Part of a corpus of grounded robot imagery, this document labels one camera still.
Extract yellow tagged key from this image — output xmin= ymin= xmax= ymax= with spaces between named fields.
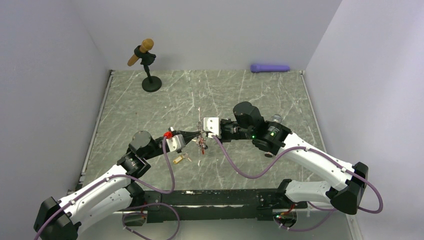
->
xmin=172 ymin=153 xmax=192 ymax=164

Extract red handled metal keyring holder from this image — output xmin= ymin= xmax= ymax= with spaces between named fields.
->
xmin=195 ymin=121 xmax=208 ymax=155

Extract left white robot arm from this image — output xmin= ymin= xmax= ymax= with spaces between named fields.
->
xmin=33 ymin=129 xmax=201 ymax=240

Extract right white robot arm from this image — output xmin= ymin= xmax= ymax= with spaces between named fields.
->
xmin=216 ymin=101 xmax=369 ymax=215

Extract purple cylinder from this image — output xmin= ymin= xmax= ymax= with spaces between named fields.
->
xmin=250 ymin=63 xmax=291 ymax=73

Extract black microphone stand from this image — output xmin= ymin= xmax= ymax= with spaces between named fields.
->
xmin=142 ymin=65 xmax=162 ymax=93

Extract brown microphone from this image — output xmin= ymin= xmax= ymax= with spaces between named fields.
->
xmin=127 ymin=38 xmax=156 ymax=67

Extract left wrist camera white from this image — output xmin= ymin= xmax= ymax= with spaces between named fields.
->
xmin=163 ymin=127 xmax=186 ymax=153

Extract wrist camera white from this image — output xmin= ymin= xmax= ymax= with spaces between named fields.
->
xmin=202 ymin=117 xmax=222 ymax=139
xmin=163 ymin=127 xmax=186 ymax=153

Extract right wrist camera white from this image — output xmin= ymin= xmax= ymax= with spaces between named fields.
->
xmin=202 ymin=117 xmax=222 ymax=139

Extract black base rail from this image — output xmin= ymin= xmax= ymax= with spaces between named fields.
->
xmin=127 ymin=188 xmax=308 ymax=223

